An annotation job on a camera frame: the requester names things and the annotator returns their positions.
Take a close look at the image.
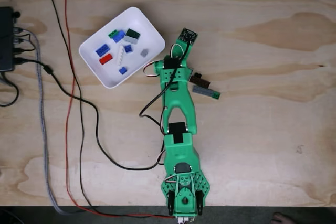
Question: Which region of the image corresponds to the blue 2x4 lego brick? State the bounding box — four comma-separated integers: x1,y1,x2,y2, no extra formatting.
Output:
112,30,126,43
95,43,111,57

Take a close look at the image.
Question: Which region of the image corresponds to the short black USB cable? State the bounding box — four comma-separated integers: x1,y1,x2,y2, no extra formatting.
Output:
14,33,37,53

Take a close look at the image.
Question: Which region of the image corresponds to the braided grey cable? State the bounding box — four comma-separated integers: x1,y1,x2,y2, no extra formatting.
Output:
15,27,65,216

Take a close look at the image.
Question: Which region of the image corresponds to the dark green 2x4 lego brick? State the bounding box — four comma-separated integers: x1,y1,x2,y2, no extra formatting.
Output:
126,28,141,40

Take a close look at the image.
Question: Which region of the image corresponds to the thin red cable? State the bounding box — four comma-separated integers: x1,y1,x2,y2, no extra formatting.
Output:
56,0,176,219

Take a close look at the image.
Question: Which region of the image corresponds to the long white servo wire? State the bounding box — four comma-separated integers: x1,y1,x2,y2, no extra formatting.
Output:
143,60,160,78

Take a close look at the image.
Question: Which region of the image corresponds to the dark grey USB hub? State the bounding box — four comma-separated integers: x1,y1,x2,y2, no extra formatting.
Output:
0,6,16,72

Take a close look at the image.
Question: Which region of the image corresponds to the brown lego brick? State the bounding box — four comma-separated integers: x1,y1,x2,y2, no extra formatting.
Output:
189,73,212,89

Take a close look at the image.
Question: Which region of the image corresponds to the long white lego brick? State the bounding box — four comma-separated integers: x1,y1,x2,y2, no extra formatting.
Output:
116,45,126,66

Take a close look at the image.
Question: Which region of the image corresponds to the red 2x4 lego brick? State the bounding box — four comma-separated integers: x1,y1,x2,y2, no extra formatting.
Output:
99,54,114,66

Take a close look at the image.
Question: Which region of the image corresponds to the short white servo wire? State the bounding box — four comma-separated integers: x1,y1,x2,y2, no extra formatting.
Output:
170,43,186,60

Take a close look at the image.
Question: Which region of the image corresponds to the light grey 2x4 lego brick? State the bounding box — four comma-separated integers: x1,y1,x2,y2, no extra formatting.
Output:
123,35,139,45

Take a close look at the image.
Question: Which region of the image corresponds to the black looping cable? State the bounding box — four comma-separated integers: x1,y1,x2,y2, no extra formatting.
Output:
0,73,20,108

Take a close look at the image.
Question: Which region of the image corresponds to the thick black cable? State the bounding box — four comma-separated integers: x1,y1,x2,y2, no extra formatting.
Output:
14,42,191,171

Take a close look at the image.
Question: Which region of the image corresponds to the camera circuit board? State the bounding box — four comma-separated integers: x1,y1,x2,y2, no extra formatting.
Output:
178,27,199,46

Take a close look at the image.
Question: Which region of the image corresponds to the white plastic bin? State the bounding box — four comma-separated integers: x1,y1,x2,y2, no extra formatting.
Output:
78,6,166,89

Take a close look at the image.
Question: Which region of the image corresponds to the dark grey lego plate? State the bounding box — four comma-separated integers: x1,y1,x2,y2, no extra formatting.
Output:
192,84,215,98

